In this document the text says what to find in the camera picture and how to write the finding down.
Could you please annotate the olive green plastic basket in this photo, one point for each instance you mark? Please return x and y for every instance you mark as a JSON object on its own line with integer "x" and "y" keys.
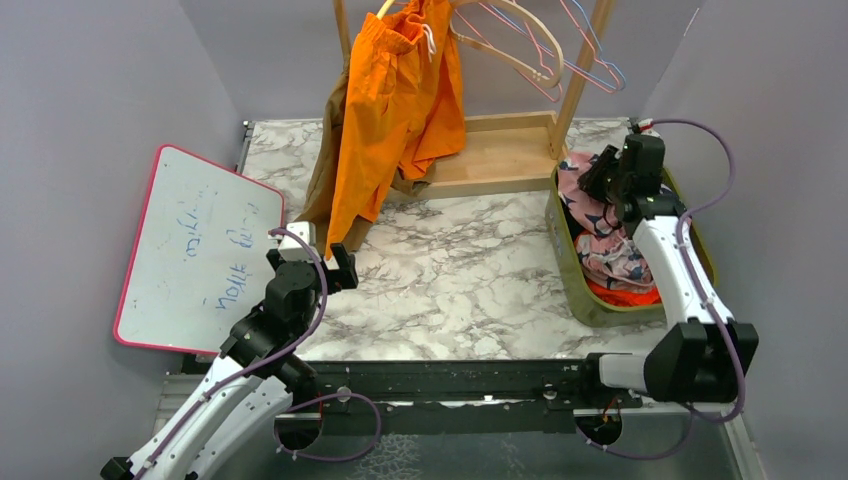
{"x": 585, "y": 305}

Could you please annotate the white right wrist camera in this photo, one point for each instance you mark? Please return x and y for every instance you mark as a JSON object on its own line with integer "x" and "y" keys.
{"x": 643, "y": 126}

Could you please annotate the pink wire hanger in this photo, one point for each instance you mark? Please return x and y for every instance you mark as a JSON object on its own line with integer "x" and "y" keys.
{"x": 591, "y": 66}
{"x": 546, "y": 80}

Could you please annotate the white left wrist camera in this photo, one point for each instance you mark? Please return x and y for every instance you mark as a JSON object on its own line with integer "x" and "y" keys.
{"x": 296, "y": 241}

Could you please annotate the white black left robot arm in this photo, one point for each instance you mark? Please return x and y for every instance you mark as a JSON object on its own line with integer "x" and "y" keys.
{"x": 255, "y": 376}

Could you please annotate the pink framed whiteboard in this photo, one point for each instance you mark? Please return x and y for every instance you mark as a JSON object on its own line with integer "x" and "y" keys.
{"x": 198, "y": 263}

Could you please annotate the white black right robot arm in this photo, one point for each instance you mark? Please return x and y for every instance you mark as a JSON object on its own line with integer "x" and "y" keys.
{"x": 705, "y": 354}

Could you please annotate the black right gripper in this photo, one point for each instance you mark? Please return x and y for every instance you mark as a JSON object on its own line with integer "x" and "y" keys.
{"x": 590, "y": 182}

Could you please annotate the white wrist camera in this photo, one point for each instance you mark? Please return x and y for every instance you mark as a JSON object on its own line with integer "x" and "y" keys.
{"x": 296, "y": 241}
{"x": 643, "y": 126}

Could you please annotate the tan brown shorts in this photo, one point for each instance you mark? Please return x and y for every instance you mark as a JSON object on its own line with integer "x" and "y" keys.
{"x": 321, "y": 188}

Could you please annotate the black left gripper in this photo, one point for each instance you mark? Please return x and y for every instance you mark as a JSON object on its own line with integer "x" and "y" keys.
{"x": 344, "y": 277}

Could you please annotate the wooden clothes rack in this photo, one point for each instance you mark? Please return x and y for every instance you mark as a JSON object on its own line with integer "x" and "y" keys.
{"x": 507, "y": 152}

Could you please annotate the red orange shorts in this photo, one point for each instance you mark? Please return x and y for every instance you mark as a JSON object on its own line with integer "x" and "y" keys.
{"x": 615, "y": 270}

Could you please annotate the pink shark print shorts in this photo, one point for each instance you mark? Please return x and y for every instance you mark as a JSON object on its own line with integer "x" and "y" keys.
{"x": 584, "y": 212}

